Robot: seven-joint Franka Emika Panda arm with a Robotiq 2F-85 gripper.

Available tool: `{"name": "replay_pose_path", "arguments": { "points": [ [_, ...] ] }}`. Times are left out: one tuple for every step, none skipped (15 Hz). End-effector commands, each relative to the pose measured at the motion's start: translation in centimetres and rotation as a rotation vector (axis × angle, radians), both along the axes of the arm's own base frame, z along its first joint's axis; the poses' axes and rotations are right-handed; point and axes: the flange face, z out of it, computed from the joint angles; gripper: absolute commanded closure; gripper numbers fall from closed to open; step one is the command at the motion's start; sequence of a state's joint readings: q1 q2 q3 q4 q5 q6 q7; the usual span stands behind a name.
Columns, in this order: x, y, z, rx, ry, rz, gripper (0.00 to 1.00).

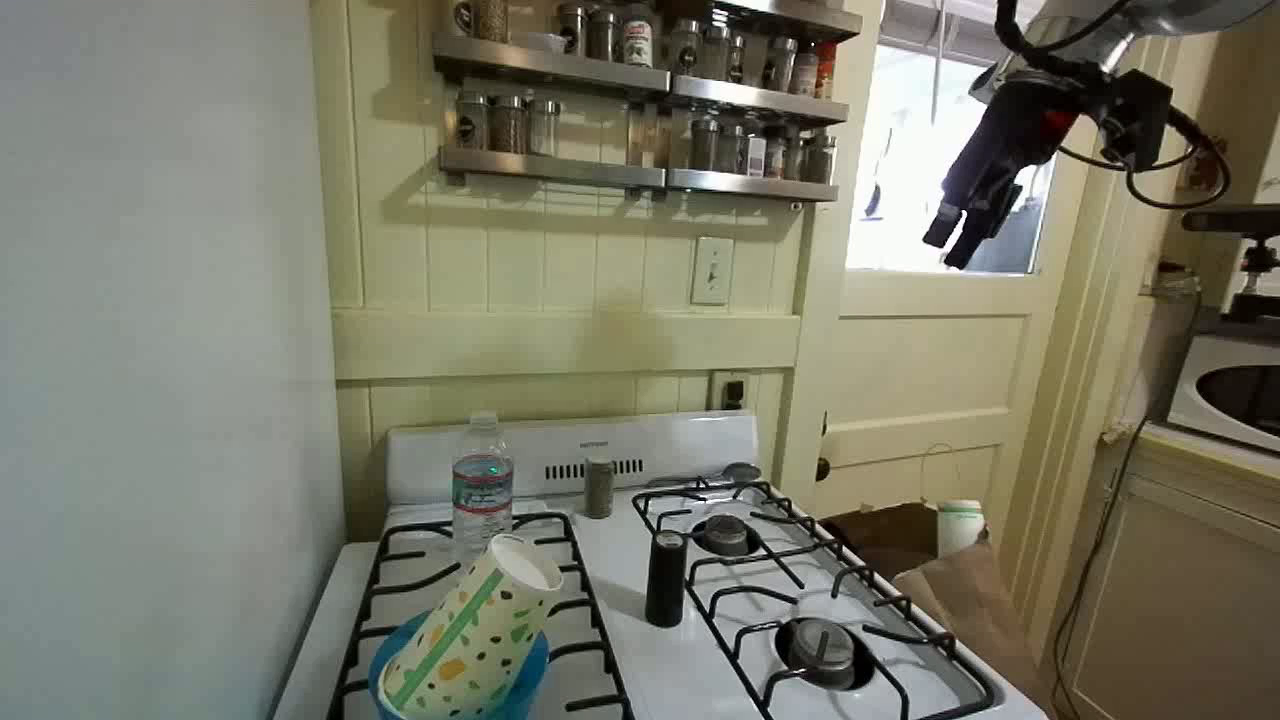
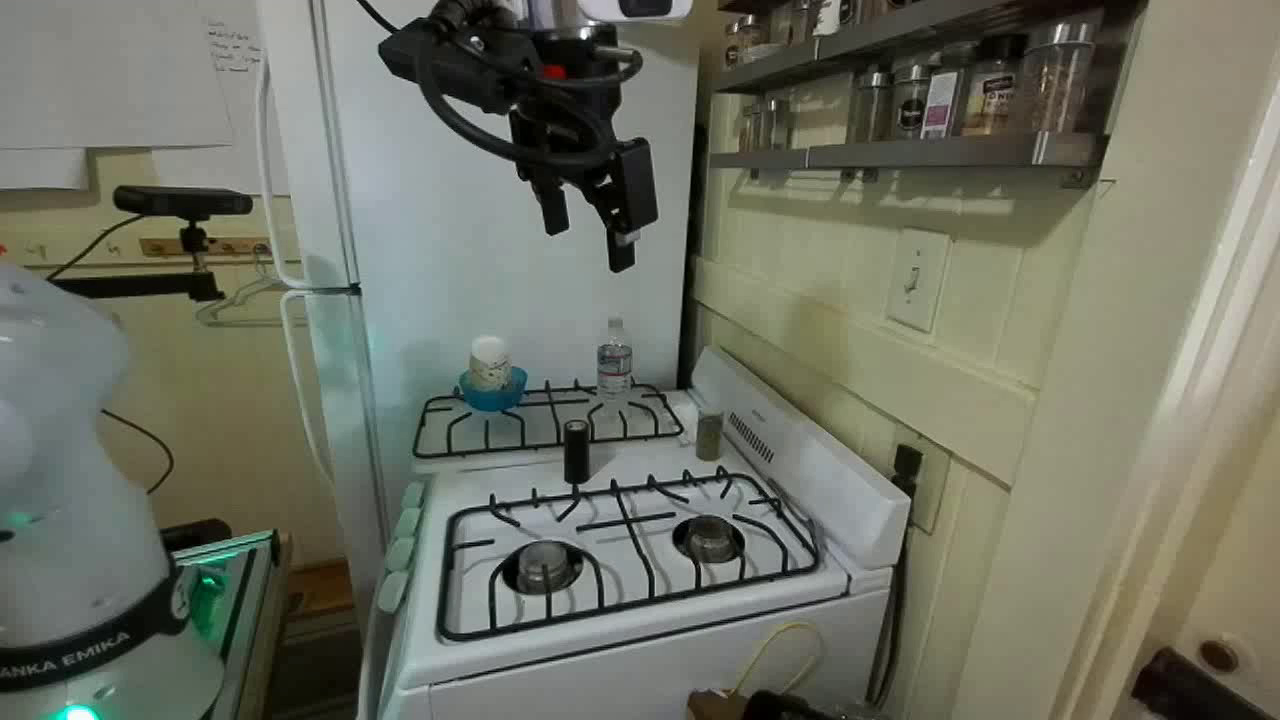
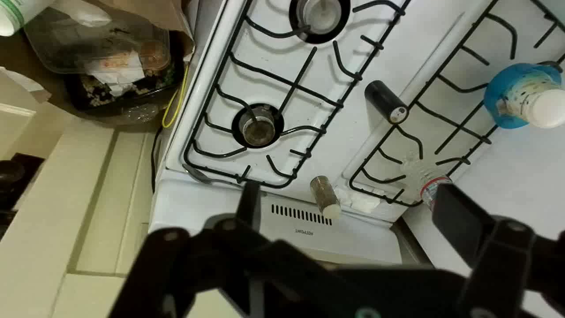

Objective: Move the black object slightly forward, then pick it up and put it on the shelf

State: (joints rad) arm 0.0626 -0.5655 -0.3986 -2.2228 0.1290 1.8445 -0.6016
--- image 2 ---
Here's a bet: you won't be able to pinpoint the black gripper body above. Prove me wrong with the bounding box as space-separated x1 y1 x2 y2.
508 36 631 188

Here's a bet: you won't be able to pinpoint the black cylindrical shaker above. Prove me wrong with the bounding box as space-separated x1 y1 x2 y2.
561 417 596 488

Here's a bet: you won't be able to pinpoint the metal robot base stand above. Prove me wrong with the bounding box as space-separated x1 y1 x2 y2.
155 524 291 720

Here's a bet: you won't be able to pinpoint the metal spice shelf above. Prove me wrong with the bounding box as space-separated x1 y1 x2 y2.
711 0 1150 95
709 131 1111 188

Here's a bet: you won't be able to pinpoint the clear plastic water bottle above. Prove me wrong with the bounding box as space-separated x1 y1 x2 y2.
590 318 634 404

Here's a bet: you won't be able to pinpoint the white refrigerator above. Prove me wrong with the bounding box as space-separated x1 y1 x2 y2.
255 0 702 632

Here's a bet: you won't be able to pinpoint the blue bowl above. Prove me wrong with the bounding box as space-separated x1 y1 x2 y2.
456 366 531 417

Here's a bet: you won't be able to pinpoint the black double burner grate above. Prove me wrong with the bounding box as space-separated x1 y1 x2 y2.
436 464 823 646
409 381 689 464

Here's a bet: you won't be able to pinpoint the grey pepper shaker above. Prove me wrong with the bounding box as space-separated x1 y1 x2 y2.
693 408 726 464

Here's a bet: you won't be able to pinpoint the white gas stove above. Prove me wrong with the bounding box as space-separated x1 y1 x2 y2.
356 345 915 720

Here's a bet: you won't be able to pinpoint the round metal burner cap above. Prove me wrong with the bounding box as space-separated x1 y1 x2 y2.
502 538 583 598
670 514 747 567

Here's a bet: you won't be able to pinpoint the white paper sheet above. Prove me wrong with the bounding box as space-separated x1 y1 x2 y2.
0 0 263 193

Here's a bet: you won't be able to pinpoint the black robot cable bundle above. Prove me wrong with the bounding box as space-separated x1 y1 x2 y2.
356 0 646 171

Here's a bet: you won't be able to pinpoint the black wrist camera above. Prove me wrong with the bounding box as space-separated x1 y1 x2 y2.
377 14 523 114

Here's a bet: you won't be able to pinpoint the cream light switch plate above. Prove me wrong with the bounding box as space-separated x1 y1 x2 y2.
882 227 956 337

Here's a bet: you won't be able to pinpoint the black stereo camera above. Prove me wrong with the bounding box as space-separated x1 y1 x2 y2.
113 186 255 224

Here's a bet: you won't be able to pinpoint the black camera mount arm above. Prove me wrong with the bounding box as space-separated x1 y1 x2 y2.
44 217 231 305

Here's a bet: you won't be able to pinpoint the wall power outlet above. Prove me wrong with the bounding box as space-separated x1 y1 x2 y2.
888 432 956 538

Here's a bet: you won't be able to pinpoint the black door handle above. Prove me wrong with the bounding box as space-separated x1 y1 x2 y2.
1133 648 1272 720

